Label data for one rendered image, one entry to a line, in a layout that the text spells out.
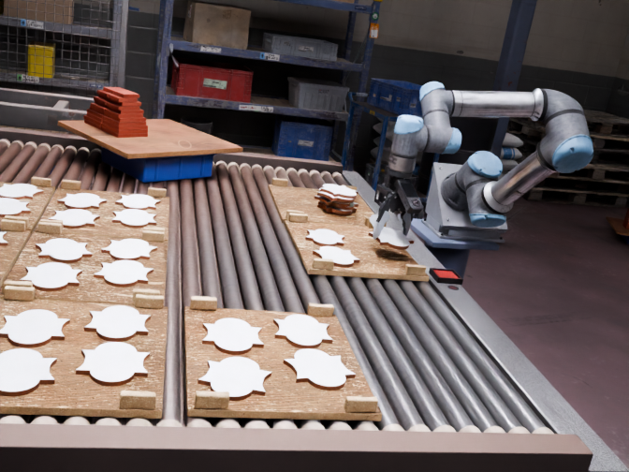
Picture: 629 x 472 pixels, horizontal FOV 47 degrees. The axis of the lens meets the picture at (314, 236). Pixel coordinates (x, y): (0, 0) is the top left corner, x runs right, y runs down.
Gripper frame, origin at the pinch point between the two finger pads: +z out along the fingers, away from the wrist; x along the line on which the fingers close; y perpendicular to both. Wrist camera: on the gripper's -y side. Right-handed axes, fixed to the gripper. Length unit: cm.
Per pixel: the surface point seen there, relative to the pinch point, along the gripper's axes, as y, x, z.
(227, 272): -3, 52, 7
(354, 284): -13.7, 19.2, 7.3
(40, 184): 67, 88, 6
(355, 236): 16.2, 1.9, 6.3
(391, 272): -11.9, 6.4, 5.4
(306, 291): -16.9, 35.4, 6.7
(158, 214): 39, 58, 6
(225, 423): -67, 76, 4
